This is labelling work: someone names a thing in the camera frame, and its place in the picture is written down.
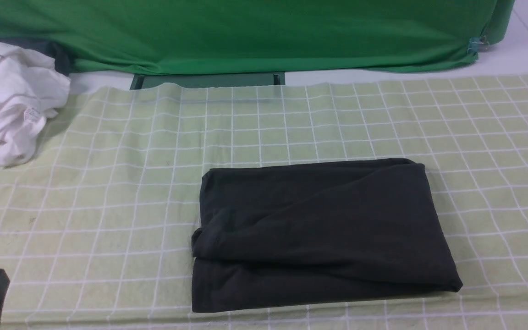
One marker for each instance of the light green checkered tablecloth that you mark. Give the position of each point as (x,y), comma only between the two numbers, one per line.
(94,232)

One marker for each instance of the dark gray garment behind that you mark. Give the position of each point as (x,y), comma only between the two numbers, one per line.
(63,60)

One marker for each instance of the teal binder clip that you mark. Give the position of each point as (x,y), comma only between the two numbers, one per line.
(477,45)

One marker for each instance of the dark gray long-sleeve top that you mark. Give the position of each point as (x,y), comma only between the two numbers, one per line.
(317,233)

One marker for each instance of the crumpled white garment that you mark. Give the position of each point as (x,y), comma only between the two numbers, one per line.
(31,92)

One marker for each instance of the dark green base plate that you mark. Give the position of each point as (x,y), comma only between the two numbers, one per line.
(210,80)

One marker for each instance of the green backdrop cloth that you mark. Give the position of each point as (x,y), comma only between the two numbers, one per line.
(192,37)

